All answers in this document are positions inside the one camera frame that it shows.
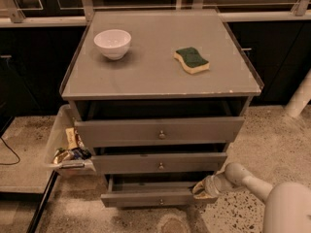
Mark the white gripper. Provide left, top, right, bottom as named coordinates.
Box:
left=192, top=174, right=234, bottom=200

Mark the grey bottom drawer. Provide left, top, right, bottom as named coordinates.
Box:
left=101, top=172, right=216, bottom=208

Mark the grey drawer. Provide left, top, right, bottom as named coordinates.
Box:
left=91, top=152, right=226, bottom=174
left=75, top=116, right=244, bottom=148
left=101, top=172, right=216, bottom=208

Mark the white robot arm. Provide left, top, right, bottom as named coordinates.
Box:
left=192, top=162, right=311, bottom=233

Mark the grey middle drawer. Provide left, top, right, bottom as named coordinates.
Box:
left=91, top=152, right=226, bottom=174

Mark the grey drawer cabinet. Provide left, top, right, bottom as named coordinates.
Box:
left=58, top=9, right=264, bottom=180

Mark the grey top drawer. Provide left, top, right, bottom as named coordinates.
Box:
left=75, top=116, right=244, bottom=148

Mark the dark blue snack packet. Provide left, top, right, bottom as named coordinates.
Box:
left=72, top=148, right=91, bottom=160

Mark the green and yellow sponge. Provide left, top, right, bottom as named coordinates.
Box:
left=174, top=47, right=210, bottom=74

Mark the clear plastic bin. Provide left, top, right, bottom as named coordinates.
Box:
left=44, top=105, right=96, bottom=177

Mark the tan snack packet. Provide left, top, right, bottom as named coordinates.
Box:
left=65, top=128, right=79, bottom=150

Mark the gold snack packet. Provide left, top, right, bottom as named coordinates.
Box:
left=52, top=150, right=74, bottom=164

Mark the white ceramic bowl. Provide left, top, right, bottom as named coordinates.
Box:
left=93, top=29, right=132, bottom=60

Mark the white metal railing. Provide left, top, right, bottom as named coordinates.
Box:
left=0, top=0, right=311, bottom=27

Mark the white post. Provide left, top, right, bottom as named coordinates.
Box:
left=285, top=70, right=311, bottom=117

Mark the black cable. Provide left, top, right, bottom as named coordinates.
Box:
left=0, top=136, right=21, bottom=166

